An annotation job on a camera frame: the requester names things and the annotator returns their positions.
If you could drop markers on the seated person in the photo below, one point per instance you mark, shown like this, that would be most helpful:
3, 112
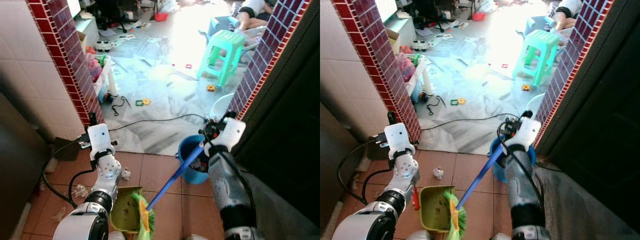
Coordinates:
566, 14
252, 15

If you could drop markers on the white plastic basin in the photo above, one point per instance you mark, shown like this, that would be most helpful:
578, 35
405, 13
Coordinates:
534, 102
220, 102

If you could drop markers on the olive green dustpan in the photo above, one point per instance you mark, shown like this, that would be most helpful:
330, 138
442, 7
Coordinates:
434, 210
122, 212

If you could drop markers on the dark grey cabinet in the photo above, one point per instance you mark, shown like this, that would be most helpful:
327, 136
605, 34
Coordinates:
17, 175

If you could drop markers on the small white shelf rack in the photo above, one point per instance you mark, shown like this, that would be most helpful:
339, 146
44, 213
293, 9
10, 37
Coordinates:
422, 75
107, 75

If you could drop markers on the white toy car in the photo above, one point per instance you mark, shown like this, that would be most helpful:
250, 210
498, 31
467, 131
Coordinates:
103, 46
420, 46

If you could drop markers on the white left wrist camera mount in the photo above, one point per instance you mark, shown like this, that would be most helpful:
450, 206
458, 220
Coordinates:
101, 139
399, 137

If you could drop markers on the small yellow toy block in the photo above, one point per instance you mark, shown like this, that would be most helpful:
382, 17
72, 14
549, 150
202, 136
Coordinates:
210, 88
525, 87

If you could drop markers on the dark door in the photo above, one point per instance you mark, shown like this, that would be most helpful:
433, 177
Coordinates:
290, 125
600, 125

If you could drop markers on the blue plastic bucket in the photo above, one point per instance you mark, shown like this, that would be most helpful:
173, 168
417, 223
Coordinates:
496, 167
189, 152

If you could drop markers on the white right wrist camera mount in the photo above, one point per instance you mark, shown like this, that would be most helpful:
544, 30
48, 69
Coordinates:
525, 131
231, 132

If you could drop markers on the black office chair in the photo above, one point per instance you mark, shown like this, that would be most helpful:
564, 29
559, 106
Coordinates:
116, 12
430, 12

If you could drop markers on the crumpled white paper ball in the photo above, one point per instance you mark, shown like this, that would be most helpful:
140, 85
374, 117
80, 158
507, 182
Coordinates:
438, 173
80, 191
126, 173

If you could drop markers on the green plastic stool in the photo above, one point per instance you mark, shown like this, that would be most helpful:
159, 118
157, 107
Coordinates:
541, 42
227, 42

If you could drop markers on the green and yellow toy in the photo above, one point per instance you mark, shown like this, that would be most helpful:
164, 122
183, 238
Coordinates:
458, 101
143, 102

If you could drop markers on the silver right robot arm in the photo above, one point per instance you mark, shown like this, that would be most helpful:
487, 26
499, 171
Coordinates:
231, 190
522, 190

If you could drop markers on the light blue plastic stool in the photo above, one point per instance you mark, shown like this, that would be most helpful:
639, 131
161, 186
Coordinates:
219, 24
537, 22

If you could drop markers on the brown cardboard box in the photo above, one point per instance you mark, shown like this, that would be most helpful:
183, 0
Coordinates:
82, 41
392, 37

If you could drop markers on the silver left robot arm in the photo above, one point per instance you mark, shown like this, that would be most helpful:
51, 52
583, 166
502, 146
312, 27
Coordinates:
406, 172
102, 172

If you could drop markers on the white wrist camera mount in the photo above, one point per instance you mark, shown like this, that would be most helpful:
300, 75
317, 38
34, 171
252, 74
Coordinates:
399, 137
101, 139
525, 131
231, 132

